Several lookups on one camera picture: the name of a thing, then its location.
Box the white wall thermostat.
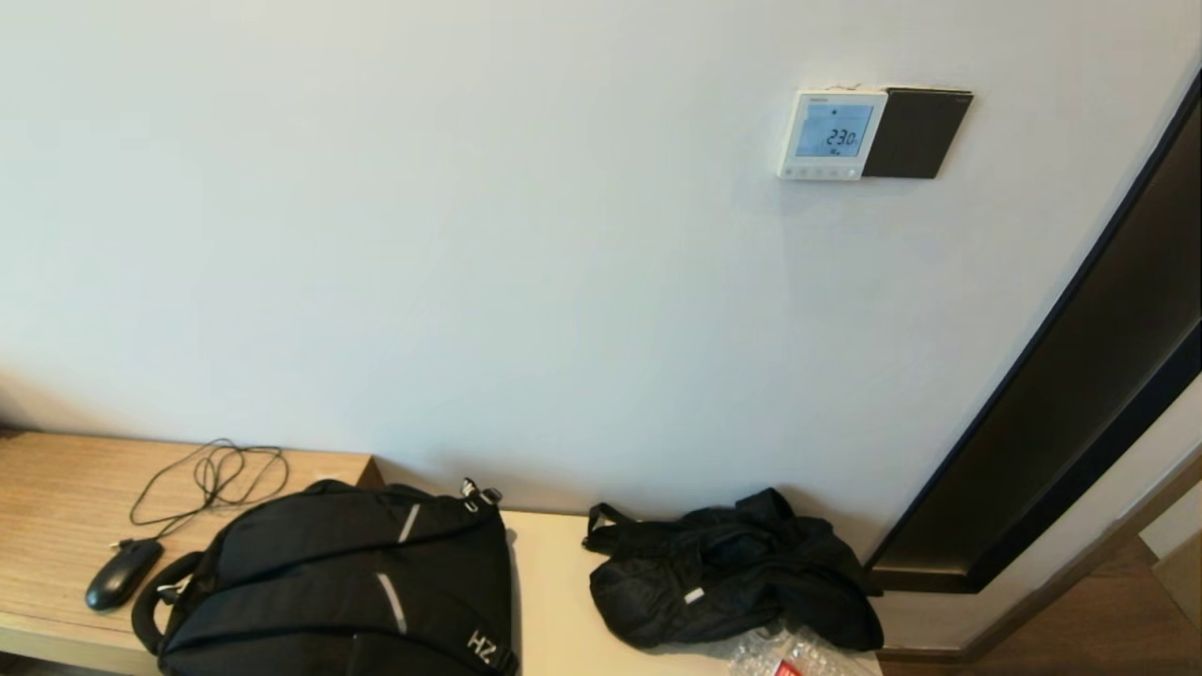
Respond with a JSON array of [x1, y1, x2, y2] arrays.
[[777, 88, 889, 181]]

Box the cream bench cabinet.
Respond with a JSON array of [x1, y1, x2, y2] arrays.
[[498, 512, 884, 676]]

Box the black crumpled fabric bag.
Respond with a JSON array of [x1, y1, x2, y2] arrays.
[[582, 486, 886, 653]]

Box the black backpack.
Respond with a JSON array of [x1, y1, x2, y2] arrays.
[[131, 479, 519, 676]]

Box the clear plastic bottle red label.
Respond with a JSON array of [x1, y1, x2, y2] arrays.
[[728, 624, 874, 676]]

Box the black computer mouse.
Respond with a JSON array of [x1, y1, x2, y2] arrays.
[[85, 538, 165, 612]]

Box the wooden desk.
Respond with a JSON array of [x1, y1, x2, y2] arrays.
[[0, 430, 384, 676]]

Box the dark wall switch plate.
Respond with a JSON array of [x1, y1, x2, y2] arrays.
[[862, 87, 975, 179]]

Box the black mouse cable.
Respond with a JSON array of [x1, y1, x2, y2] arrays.
[[111, 438, 290, 550]]

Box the dark door frame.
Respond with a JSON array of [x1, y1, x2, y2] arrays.
[[864, 70, 1202, 594]]

